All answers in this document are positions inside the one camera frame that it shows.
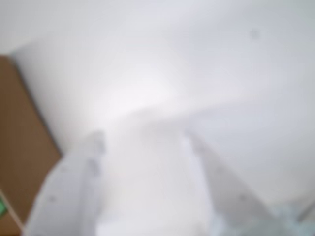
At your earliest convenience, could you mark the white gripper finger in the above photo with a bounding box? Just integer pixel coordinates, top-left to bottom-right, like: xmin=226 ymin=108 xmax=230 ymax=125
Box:
xmin=184 ymin=129 xmax=284 ymax=236
xmin=23 ymin=130 xmax=107 ymax=236

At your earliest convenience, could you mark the green wooden cube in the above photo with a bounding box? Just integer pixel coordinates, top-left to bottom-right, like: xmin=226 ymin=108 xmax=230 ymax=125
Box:
xmin=0 ymin=193 xmax=7 ymax=220

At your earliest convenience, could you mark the brown cardboard box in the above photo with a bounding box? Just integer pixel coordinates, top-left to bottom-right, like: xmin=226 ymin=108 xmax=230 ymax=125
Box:
xmin=0 ymin=55 xmax=63 ymax=236

